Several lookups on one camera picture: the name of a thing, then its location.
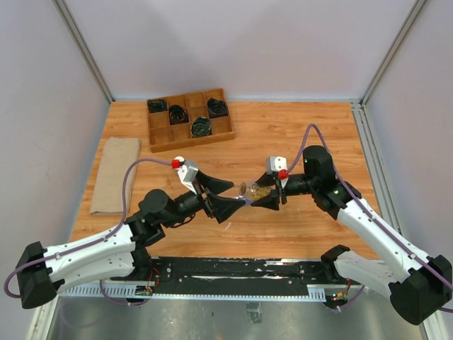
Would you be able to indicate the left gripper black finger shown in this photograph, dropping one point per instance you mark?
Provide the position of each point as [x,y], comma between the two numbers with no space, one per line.
[223,208]
[214,185]

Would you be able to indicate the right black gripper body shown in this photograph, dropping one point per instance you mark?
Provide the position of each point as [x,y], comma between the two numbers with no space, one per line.
[282,190]

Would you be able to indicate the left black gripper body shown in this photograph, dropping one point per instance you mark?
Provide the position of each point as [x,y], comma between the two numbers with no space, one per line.
[207,200]

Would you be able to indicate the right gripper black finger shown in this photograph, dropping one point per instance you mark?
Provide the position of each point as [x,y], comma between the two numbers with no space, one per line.
[267,180]
[271,201]

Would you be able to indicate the clear jar of yellow pills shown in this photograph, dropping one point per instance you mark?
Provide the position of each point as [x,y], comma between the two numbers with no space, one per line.
[253,191]

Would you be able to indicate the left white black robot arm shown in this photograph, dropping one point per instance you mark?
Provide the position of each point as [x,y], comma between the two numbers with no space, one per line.
[119,252]

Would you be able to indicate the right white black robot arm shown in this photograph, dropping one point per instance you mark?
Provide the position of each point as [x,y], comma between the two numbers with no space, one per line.
[416,284]

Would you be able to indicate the wooden compartment tray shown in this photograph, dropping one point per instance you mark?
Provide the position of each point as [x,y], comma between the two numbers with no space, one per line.
[189,120]

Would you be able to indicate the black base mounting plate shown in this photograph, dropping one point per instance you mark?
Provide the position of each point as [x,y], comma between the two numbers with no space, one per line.
[234,277]

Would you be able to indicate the folded beige cloth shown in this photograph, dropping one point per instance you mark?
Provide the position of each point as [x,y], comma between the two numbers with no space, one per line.
[118,154]

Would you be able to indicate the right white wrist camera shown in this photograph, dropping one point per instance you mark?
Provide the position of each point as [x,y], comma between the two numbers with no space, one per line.
[276,164]

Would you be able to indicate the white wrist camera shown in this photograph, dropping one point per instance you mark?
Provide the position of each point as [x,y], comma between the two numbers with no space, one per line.
[276,164]
[187,174]

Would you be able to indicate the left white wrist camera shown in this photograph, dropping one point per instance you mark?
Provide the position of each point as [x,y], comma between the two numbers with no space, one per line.
[187,174]

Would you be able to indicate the grey slotted cable duct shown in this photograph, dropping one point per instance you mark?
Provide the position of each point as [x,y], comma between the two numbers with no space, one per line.
[139,292]

